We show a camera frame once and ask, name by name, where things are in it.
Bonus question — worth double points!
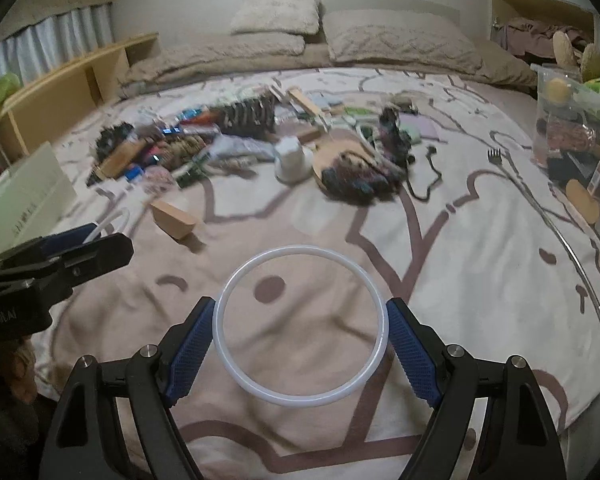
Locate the silver grey curtain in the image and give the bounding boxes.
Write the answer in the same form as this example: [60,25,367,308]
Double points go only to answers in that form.
[0,2,113,106]

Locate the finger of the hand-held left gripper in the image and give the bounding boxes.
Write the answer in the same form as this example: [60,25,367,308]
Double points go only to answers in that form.
[0,224,101,276]
[55,232,134,288]

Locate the yellow ball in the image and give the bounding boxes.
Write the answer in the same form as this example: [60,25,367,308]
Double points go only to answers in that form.
[547,77,573,106]

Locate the person's left hand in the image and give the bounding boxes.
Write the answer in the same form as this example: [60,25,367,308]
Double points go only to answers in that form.
[0,334,43,406]

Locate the beige duvet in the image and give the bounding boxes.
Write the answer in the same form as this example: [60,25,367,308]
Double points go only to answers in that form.
[116,34,538,96]

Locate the green plush toy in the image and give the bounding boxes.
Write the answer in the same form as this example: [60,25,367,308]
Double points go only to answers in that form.
[0,72,21,113]

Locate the rectangular wooden block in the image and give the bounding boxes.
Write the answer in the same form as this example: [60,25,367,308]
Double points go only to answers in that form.
[150,199,201,242]

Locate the white silicone ring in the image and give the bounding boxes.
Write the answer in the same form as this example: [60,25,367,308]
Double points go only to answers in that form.
[212,245,391,407]
[92,208,131,241]

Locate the black cable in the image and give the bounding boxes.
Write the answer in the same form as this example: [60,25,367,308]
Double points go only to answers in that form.
[405,145,443,202]

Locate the printed blanket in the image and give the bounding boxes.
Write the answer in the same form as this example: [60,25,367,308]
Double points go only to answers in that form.
[0,67,600,480]

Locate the round wooden coaster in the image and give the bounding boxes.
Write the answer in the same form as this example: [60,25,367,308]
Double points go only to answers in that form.
[565,180,600,223]

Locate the black and blue knitted scrunchie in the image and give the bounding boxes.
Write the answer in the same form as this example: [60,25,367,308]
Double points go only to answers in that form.
[94,122,136,161]

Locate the wooden shelf unit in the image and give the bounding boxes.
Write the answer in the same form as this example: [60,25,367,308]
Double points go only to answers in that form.
[0,32,160,171]

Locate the wooden wall niche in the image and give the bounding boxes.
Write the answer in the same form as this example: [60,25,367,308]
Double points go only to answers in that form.
[490,0,598,58]

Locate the mauve clothes heap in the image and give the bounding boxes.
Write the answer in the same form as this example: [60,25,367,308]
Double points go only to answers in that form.
[497,16,588,58]

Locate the white cup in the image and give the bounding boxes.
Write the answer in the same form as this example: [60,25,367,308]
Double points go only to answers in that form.
[274,136,315,183]

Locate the clear plastic storage bin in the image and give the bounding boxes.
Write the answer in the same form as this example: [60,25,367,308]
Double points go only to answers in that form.
[530,62,600,241]

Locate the light wooden frame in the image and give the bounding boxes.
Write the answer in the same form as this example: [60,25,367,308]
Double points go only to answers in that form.
[286,87,331,126]

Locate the white storage box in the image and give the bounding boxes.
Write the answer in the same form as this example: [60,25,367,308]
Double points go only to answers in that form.
[0,141,78,261]

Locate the large beige pillow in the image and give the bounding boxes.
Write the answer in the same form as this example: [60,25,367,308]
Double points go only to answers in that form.
[322,9,483,75]

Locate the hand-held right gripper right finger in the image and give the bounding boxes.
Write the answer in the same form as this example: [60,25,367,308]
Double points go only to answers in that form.
[385,296,567,480]

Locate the brown rope coil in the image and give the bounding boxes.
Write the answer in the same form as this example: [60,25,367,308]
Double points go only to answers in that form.
[160,135,206,166]

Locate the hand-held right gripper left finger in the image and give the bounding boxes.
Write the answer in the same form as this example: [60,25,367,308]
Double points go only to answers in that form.
[39,296,217,480]

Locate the green circuit board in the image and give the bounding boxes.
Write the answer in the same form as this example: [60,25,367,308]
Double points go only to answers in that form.
[177,157,211,188]

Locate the fluffy beige pillow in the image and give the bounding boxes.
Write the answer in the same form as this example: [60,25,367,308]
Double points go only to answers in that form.
[230,0,323,36]

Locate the metal back scratcher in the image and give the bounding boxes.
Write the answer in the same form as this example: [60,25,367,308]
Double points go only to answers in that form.
[486,147,600,381]

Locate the tan plush slipper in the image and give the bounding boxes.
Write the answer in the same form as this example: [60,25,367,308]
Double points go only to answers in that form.
[580,42,600,81]
[552,30,581,68]

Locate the black wire coil holder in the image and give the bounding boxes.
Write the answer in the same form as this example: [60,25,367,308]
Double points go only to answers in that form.
[220,96,277,136]

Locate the thick oval wooden board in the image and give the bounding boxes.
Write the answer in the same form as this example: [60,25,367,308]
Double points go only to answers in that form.
[97,139,148,178]

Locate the dark knitted cloth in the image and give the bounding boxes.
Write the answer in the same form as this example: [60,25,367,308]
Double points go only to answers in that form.
[320,152,408,206]

